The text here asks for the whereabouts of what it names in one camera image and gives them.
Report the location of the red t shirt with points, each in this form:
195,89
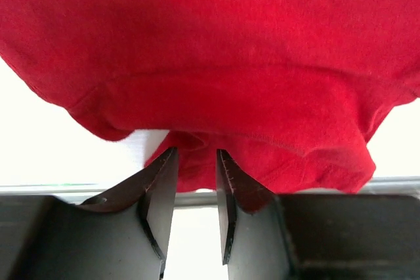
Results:
292,89

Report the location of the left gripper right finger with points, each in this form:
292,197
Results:
237,192

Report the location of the aluminium frame rail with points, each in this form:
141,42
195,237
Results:
77,193

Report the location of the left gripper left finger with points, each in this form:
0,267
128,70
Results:
151,192

